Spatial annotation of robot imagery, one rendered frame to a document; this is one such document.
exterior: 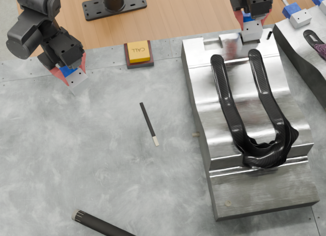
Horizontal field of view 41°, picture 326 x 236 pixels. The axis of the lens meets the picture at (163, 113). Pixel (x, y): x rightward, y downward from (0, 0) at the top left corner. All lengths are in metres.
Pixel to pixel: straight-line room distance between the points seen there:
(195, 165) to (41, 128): 0.44
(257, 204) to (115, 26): 0.69
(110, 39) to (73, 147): 0.36
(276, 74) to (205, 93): 0.21
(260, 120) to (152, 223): 0.38
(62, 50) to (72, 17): 0.45
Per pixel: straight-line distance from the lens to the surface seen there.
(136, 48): 1.30
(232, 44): 1.26
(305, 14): 1.38
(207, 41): 1.28
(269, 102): 1.20
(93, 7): 1.44
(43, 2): 0.98
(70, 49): 0.99
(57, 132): 1.26
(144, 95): 1.27
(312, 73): 1.31
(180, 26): 1.39
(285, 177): 1.17
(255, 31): 1.22
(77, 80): 1.14
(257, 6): 1.08
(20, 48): 1.00
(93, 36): 1.39
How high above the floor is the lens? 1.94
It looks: 67 degrees down
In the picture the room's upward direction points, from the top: 1 degrees clockwise
